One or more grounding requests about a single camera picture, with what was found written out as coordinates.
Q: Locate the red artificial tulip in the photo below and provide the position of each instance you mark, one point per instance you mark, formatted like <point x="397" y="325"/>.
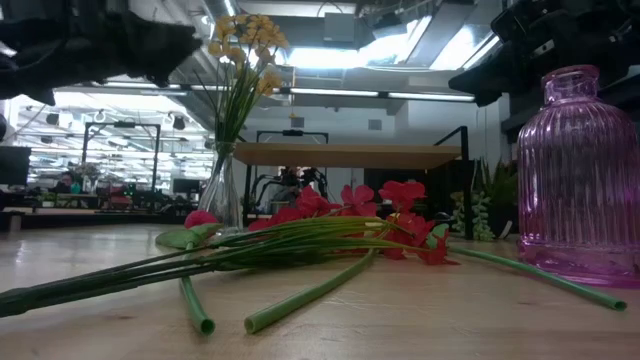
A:
<point x="200" y="218"/>

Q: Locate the grey ceiling box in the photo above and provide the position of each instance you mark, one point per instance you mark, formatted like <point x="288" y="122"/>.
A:
<point x="340" y="27"/>

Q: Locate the wooden shelf with black legs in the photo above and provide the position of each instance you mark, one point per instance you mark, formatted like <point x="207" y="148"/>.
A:
<point x="345" y="156"/>

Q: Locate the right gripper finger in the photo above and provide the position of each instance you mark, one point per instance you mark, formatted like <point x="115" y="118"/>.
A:
<point x="505" y="77"/>

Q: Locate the black background gantry frame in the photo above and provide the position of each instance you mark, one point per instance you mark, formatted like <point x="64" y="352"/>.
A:
<point x="292" y="133"/>
<point x="120" y="124"/>

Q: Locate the black monitor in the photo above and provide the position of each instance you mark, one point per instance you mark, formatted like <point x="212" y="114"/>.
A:
<point x="15" y="165"/>

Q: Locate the yellow artificial tulip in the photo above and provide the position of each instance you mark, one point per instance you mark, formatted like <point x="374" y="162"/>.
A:
<point x="550" y="280"/>

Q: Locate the red toolbox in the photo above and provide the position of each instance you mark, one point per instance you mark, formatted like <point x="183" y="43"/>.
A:
<point x="119" y="197"/>

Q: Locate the yellow artificial flower bunch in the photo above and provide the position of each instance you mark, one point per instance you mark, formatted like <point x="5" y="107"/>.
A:
<point x="260" y="35"/>

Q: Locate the pink ribbed glass vase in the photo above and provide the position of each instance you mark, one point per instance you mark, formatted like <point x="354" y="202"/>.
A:
<point x="575" y="190"/>

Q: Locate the small potted succulent plant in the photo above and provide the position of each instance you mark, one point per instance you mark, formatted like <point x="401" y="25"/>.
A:
<point x="492" y="190"/>

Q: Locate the peach artificial tulip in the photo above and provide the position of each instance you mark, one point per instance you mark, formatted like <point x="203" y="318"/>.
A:
<point x="300" y="300"/>

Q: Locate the red artificial flower bunch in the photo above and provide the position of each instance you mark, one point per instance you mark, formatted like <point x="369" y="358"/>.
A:
<point x="360" y="200"/>

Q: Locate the ceiling light strip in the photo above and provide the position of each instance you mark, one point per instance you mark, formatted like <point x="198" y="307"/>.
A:
<point x="350" y="92"/>

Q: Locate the clear glass vase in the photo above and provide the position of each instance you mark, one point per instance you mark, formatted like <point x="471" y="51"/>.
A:
<point x="220" y="200"/>

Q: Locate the person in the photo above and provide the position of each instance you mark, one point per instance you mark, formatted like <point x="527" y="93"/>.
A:
<point x="65" y="181"/>

